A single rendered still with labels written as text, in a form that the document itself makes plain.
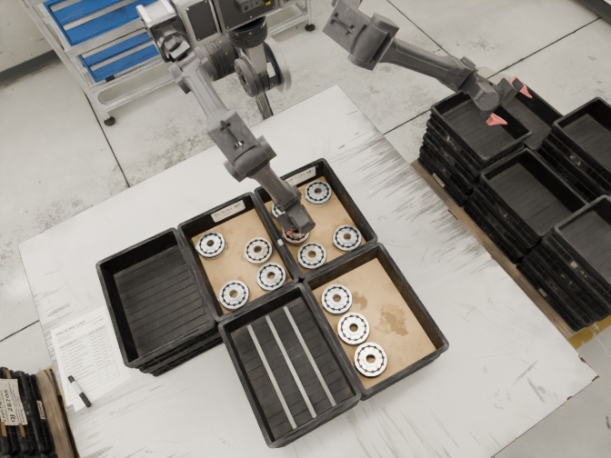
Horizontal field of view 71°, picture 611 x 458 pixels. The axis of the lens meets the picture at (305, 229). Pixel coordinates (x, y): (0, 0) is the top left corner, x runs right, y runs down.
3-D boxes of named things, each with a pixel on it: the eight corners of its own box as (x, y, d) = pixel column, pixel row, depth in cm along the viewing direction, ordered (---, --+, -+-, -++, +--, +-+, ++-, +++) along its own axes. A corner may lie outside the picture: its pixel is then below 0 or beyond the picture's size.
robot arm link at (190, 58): (183, 36, 113) (166, 48, 113) (198, 58, 109) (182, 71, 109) (200, 60, 121) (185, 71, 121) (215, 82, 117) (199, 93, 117)
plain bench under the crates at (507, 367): (100, 295, 241) (16, 243, 179) (337, 166, 269) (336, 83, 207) (219, 614, 173) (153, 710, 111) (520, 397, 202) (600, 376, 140)
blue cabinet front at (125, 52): (95, 82, 274) (41, 1, 225) (195, 36, 287) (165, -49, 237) (96, 84, 273) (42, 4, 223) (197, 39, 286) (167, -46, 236)
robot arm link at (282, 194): (258, 128, 92) (218, 157, 93) (272, 148, 91) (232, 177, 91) (295, 183, 134) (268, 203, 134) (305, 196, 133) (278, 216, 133)
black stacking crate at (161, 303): (111, 275, 157) (95, 263, 147) (185, 240, 161) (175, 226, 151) (142, 374, 140) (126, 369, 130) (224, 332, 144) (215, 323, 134)
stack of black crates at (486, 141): (415, 160, 250) (429, 105, 210) (455, 137, 255) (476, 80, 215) (459, 209, 233) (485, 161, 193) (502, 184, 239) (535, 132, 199)
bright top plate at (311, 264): (292, 251, 151) (292, 250, 150) (316, 237, 153) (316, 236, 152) (306, 273, 147) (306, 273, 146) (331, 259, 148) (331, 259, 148)
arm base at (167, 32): (190, 48, 124) (175, 11, 114) (201, 64, 121) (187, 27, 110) (163, 60, 123) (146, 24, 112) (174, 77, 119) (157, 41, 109)
